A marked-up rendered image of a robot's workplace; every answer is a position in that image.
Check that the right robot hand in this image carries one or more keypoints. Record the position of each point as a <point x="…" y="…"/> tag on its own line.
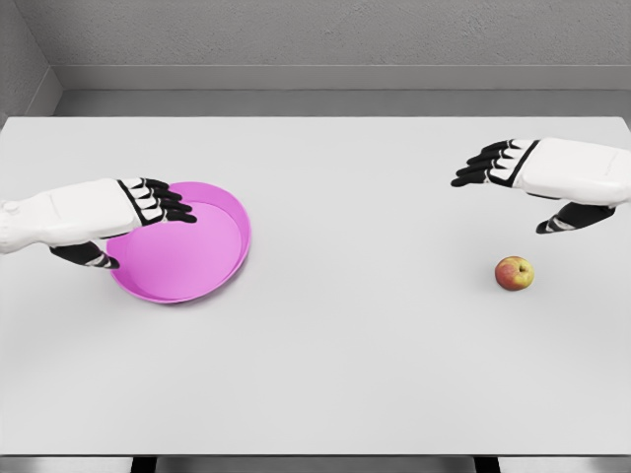
<point x="572" y="170"/>

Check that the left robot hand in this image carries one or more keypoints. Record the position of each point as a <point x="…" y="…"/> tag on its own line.
<point x="89" y="212"/>

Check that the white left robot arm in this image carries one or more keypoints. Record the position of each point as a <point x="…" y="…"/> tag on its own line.
<point x="17" y="224"/>

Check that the pink round plate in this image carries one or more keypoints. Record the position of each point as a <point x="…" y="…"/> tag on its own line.
<point x="197" y="246"/>

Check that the red yellow apple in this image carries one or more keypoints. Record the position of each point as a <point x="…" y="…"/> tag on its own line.
<point x="514" y="272"/>

